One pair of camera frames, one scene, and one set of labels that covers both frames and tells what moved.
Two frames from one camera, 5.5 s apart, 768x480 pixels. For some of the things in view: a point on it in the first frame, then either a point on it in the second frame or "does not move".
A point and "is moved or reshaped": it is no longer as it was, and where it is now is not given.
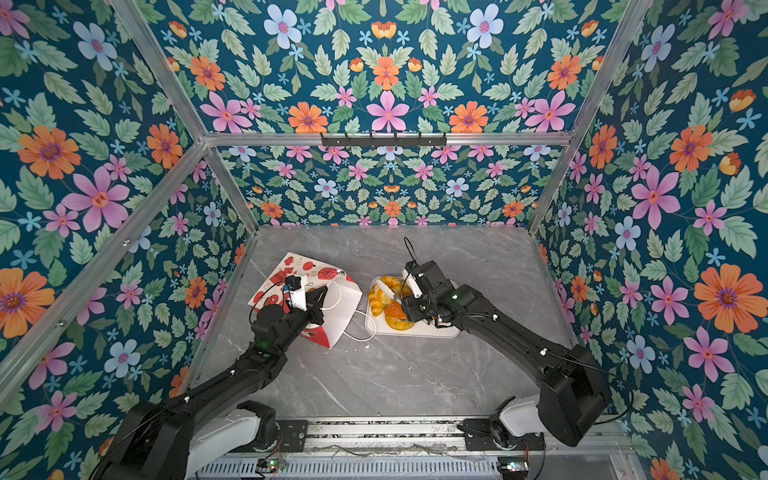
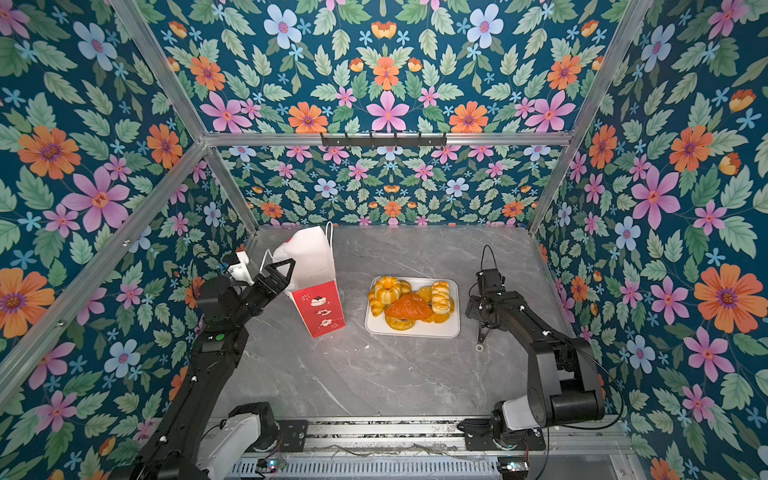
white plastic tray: (379, 326) does not move
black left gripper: (314, 299) → (276, 283)
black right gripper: (409, 305) → (473, 307)
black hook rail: (382, 141) does not move
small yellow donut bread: (399, 324) does not move
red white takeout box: (337, 304) is moved or reshaped
